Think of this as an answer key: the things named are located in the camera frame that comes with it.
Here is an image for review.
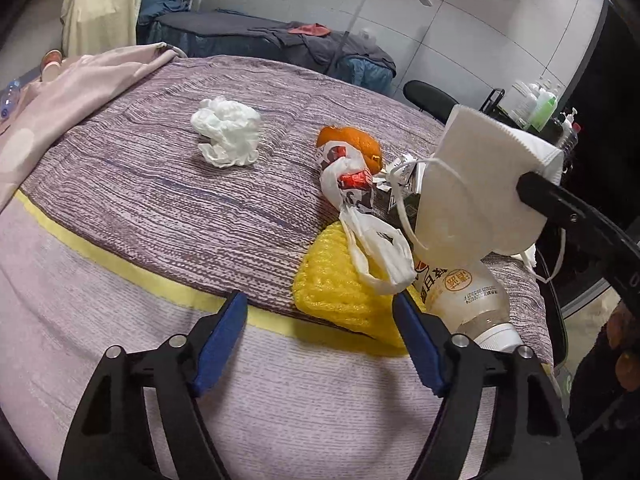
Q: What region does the orange white plastic bottle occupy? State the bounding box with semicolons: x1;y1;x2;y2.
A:
413;260;523;353

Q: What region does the white red plastic bag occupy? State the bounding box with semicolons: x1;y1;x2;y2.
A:
317;141;416;295

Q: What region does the yellow foam net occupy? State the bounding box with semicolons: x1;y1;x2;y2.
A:
292;221;407;354

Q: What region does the green white drink carton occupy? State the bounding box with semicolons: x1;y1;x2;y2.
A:
372;179;426;233

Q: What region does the white face mask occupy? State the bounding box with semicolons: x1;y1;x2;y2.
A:
390;105;564;269

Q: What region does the white tissue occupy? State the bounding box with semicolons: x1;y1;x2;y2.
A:
191;96;262;168

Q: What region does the orange peel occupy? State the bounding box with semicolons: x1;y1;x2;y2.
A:
316;126;383;176

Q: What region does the silver wrapper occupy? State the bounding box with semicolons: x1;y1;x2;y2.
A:
373;154;416;192

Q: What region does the right hand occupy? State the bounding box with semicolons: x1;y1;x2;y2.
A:
605;300;640;392

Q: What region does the pink bed sheet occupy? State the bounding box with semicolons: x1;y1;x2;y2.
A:
0;43;557;480

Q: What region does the black rolling cart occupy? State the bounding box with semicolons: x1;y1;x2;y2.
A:
480;81;578;172

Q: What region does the purple striped bed cover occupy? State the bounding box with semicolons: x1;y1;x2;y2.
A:
18;55;442;356

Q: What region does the green bottle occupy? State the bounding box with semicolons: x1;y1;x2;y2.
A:
529;86;560;132

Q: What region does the white pump bottle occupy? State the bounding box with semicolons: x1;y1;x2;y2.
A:
511;82;540;129

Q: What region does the red cloth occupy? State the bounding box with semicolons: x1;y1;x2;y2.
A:
288;23;331;37

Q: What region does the blue covered massage table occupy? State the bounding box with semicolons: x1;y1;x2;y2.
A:
137;0;397;94

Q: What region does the red white paper cup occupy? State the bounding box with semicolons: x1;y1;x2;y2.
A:
40;49;63;82

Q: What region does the white gooseneck lamp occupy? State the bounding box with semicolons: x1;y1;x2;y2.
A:
321;0;442;77

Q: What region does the cream hanging cloth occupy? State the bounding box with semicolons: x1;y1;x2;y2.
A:
61;0;142;56

